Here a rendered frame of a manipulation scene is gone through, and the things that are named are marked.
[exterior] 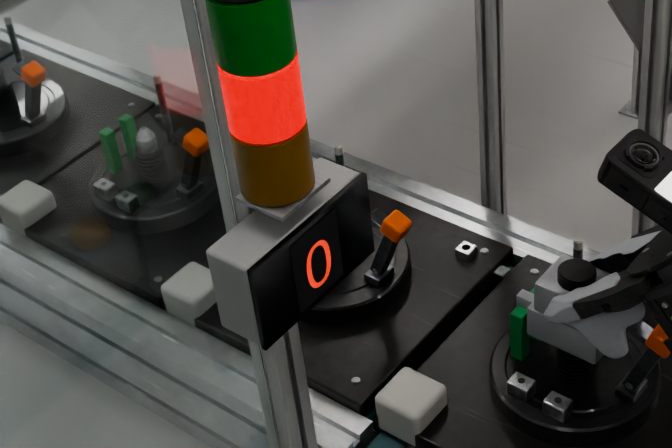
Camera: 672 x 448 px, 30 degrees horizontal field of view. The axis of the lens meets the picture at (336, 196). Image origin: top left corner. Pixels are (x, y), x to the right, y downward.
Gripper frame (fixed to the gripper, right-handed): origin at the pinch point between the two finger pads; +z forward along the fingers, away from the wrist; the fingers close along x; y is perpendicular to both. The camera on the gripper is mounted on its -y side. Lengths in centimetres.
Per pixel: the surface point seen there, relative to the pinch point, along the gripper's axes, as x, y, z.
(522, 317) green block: -1.7, 0.7, 4.9
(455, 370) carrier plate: -4.1, 2.5, 13.4
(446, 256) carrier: 7.6, -3.5, 20.2
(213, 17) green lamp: -21.6, -31.8, -12.2
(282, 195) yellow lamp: -20.6, -20.5, -5.6
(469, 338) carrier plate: -0.3, 1.7, 14.3
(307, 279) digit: -20.2, -14.6, -1.4
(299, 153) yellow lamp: -19.2, -22.1, -7.7
